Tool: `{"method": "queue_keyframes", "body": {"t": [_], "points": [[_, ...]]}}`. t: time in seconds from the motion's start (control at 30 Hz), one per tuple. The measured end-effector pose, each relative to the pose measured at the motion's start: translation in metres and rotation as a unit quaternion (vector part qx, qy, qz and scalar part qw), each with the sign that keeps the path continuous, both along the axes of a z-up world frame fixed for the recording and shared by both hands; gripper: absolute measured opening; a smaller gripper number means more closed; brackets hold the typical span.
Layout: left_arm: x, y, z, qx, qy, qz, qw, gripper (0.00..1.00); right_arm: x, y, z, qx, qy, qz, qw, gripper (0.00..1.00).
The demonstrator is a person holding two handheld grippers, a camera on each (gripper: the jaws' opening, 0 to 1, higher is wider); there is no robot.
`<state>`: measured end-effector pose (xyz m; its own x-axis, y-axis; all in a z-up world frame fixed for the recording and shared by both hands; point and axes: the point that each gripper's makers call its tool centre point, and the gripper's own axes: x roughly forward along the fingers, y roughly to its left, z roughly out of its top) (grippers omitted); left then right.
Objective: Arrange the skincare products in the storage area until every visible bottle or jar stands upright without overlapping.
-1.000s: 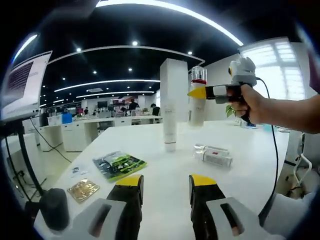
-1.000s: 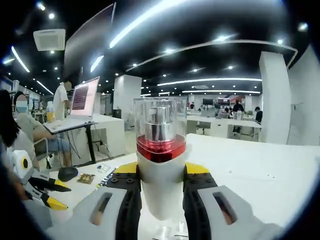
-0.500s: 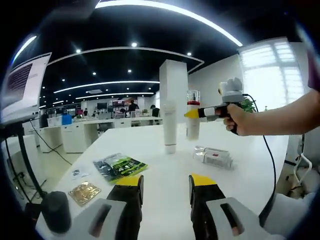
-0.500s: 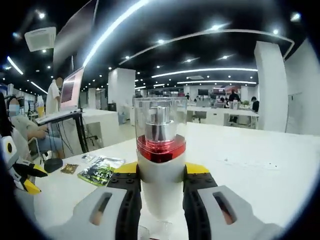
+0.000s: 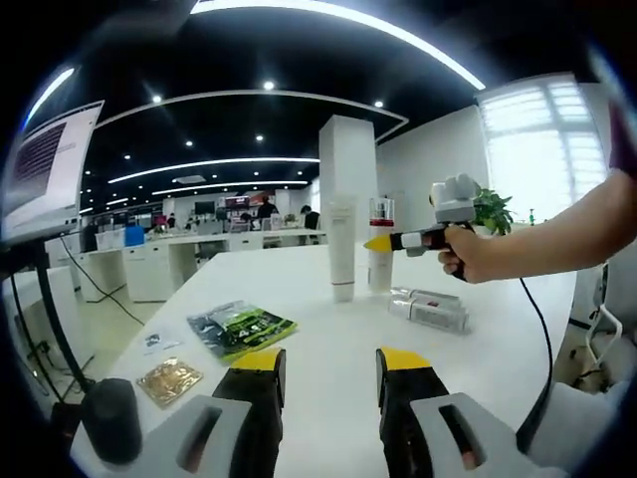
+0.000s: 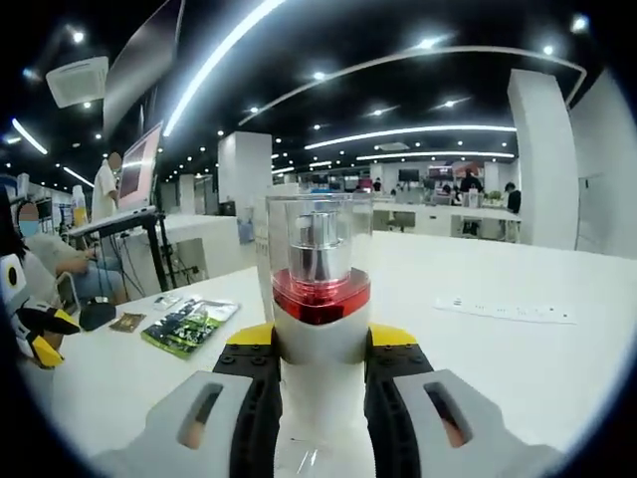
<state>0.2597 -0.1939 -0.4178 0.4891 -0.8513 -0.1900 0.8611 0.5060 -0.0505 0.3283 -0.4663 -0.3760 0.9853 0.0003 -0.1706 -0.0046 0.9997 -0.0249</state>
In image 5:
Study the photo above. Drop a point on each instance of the green potted plant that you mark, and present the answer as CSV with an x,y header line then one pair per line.
x,y
492,211

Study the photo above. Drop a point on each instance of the gold foil skincare sachet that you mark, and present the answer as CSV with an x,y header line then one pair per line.
x,y
169,381

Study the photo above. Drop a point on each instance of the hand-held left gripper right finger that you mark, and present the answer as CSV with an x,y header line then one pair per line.
x,y
428,428

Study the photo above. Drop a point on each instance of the long ceiling light strip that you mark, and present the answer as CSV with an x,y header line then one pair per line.
x,y
358,20

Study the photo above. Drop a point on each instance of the row of white office desks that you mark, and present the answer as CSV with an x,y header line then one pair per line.
x,y
149,269

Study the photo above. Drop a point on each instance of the white skincare tube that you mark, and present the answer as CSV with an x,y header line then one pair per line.
x,y
343,244

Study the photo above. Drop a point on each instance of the green black skincare sachet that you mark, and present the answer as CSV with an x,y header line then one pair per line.
x,y
239,326

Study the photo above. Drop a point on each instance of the red-banded white skincare bottle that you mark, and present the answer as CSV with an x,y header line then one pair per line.
x,y
380,259

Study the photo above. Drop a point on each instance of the computer monitor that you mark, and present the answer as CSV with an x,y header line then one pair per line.
x,y
55,169

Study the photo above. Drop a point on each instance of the small clear skincare sachet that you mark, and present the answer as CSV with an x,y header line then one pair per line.
x,y
160,341

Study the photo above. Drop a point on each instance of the white window blind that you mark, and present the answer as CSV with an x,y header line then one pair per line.
x,y
542,144

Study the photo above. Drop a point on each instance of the black laptop stand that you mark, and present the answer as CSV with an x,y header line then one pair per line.
x,y
50,309

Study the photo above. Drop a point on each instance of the black cylinder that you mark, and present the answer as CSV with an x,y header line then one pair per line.
x,y
112,418

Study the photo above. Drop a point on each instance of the blue storage box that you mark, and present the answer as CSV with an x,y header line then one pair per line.
x,y
134,236

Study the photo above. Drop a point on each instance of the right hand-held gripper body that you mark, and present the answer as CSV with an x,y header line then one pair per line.
x,y
455,199

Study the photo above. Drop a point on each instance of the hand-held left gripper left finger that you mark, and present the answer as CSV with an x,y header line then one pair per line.
x,y
239,428

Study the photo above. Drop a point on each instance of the person's right hand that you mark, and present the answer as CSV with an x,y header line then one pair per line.
x,y
470,254

